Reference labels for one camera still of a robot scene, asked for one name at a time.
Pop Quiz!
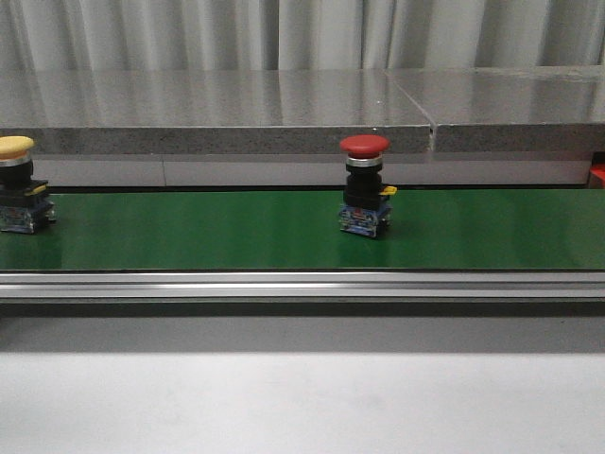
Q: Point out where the aluminium conveyor side rail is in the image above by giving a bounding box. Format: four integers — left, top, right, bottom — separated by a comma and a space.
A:
1, 271, 604, 304

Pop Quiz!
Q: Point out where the grey pleated curtain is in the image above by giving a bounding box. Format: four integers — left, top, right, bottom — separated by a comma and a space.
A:
1, 1, 604, 71

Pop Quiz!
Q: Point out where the red mushroom push button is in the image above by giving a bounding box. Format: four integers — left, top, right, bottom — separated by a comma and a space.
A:
338, 134, 397, 238

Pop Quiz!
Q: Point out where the green conveyor belt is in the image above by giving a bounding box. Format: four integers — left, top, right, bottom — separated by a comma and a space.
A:
1, 189, 604, 271

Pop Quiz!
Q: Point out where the grey stone countertop slab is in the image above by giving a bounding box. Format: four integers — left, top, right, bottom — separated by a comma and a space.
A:
1, 66, 604, 187

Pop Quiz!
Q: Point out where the red plastic bin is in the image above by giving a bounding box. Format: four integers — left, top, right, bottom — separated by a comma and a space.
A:
587, 163, 605, 189

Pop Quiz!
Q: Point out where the yellow mushroom push button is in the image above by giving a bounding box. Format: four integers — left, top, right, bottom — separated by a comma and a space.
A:
1, 135, 56, 235

